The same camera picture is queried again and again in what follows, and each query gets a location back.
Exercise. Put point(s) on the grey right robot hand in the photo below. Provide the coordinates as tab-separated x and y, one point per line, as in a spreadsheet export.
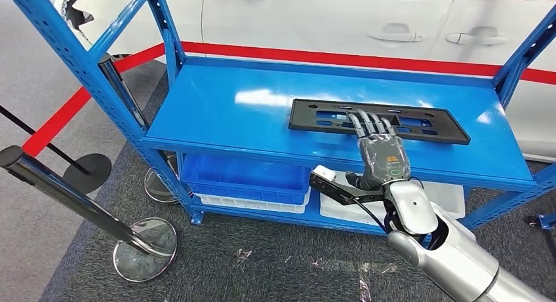
384	161

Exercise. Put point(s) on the black plastic plate bracket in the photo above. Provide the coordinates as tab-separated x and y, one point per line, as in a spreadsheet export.
304	117

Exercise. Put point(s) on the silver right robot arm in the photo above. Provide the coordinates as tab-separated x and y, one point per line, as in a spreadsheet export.
456	256

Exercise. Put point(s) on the blue metal shelf rack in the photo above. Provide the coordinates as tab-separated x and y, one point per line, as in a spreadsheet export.
243	113

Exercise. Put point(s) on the blue wheeled shelf rack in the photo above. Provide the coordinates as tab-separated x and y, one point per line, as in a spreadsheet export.
546	221

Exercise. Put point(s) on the white plastic bin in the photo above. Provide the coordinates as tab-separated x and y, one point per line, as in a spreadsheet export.
347	219
447	198
252	204

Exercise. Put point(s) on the red barrier belt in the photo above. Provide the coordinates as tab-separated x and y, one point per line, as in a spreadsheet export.
347	59
52	126

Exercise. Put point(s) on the clear floor tape strip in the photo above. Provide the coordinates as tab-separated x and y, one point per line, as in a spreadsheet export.
365	282

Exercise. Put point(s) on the blue plastic bin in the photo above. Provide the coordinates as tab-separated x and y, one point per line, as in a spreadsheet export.
243	178

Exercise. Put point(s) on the white car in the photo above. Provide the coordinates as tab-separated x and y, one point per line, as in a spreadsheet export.
304	18

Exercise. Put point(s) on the thin black pole stand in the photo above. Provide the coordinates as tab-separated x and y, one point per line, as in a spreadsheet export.
87	174

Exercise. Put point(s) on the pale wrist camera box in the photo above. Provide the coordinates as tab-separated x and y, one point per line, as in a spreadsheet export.
323	173

